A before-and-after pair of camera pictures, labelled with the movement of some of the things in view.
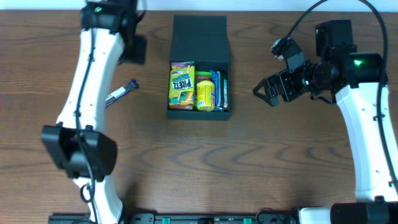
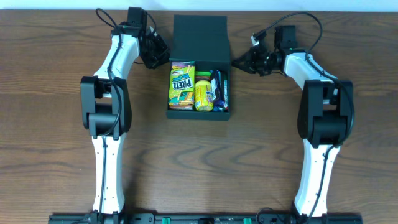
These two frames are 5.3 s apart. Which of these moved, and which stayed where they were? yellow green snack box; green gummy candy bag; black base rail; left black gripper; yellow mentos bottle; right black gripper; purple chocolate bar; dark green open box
Moved: left black gripper; purple chocolate bar; right black gripper
Stayed: black base rail; dark green open box; yellow green snack box; yellow mentos bottle; green gummy candy bag
